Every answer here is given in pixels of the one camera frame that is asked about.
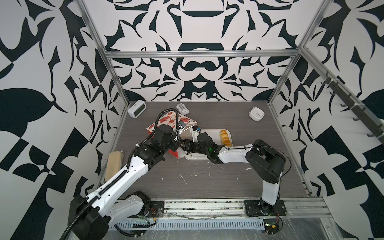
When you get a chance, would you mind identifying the long striped fake bread loaf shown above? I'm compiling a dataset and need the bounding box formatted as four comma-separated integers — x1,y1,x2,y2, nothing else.
220,130,233,147

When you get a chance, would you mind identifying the white plastic tray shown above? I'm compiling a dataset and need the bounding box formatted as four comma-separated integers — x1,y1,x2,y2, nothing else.
180,129,233,161

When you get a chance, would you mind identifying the wall hook rail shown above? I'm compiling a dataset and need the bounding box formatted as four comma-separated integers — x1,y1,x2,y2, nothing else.
322,72,384,145

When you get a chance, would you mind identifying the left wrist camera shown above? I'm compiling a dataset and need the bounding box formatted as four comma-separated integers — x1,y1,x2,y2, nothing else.
177,120,187,130

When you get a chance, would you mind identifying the white round timer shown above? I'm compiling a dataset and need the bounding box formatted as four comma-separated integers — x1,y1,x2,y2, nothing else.
249,107,265,122

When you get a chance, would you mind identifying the small circuit board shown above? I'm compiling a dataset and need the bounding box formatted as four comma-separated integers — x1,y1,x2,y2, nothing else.
263,218,284,235

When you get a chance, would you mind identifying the white digital clock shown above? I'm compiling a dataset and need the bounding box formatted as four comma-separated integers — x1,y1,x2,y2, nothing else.
128,100,147,119

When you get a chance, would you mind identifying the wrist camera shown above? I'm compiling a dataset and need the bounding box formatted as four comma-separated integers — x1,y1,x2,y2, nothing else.
192,126,201,142
177,120,187,130

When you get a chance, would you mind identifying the beige foam pad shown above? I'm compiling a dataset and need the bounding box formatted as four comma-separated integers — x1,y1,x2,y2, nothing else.
104,150,124,182

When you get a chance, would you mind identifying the red white paper bag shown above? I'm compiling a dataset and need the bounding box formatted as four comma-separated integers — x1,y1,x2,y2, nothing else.
146,110,199,159

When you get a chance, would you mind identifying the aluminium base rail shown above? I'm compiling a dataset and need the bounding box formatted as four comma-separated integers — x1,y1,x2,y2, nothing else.
76,197,334,232

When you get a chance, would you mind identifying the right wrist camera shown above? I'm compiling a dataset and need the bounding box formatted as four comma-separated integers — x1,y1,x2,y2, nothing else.
192,126,201,142

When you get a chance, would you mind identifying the small grey white device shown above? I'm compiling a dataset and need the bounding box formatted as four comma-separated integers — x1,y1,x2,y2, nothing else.
176,103,190,116

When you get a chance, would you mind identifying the black corrugated cable conduit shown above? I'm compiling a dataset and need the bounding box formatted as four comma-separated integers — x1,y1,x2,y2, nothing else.
59,107,180,240

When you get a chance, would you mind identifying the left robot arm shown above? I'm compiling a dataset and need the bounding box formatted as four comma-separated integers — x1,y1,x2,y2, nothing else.
60,124,183,240

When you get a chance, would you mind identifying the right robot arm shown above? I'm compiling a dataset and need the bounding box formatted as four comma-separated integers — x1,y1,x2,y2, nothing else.
181,133,287,217

